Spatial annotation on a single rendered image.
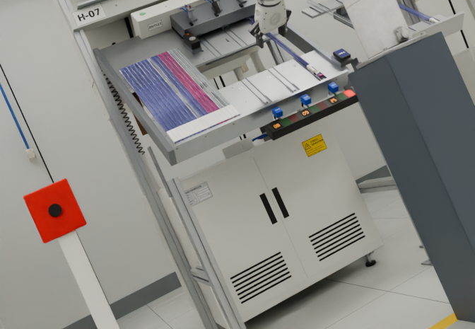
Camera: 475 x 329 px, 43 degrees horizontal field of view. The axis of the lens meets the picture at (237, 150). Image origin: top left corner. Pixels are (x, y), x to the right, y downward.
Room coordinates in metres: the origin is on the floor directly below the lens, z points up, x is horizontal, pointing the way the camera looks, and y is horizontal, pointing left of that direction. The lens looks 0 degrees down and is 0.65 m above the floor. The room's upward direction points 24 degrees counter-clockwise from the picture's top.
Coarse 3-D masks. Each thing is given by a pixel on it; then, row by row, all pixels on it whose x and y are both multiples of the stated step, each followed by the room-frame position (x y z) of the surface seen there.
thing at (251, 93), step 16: (288, 64) 2.14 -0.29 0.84; (320, 64) 2.12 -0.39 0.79; (240, 80) 2.09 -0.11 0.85; (256, 80) 2.09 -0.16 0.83; (272, 80) 2.08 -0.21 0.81; (288, 80) 2.07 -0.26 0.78; (304, 80) 2.06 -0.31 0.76; (320, 80) 2.04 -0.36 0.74; (224, 96) 2.04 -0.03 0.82; (240, 96) 2.03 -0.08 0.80; (256, 96) 2.02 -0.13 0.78; (272, 96) 2.01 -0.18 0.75; (240, 112) 1.96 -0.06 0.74; (160, 128) 1.94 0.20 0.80
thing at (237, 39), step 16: (208, 32) 2.35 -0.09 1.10; (224, 32) 2.34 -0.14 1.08; (240, 32) 2.33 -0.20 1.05; (272, 32) 2.31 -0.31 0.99; (112, 48) 2.33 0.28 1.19; (128, 48) 2.32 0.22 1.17; (144, 48) 2.31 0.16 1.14; (160, 48) 2.30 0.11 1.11; (208, 48) 2.26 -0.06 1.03; (224, 48) 2.26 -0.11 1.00; (240, 48) 2.25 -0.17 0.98; (112, 64) 2.25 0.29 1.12; (128, 64) 2.24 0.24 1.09; (208, 64) 2.27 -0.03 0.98
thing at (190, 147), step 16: (336, 80) 2.04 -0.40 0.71; (288, 96) 1.97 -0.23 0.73; (320, 96) 2.04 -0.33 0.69; (256, 112) 1.93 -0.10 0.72; (288, 112) 2.01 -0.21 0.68; (224, 128) 1.90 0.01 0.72; (240, 128) 1.94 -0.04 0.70; (256, 128) 1.97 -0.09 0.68; (176, 144) 1.84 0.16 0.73; (192, 144) 1.87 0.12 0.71; (208, 144) 1.90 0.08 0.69; (176, 160) 1.88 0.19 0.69
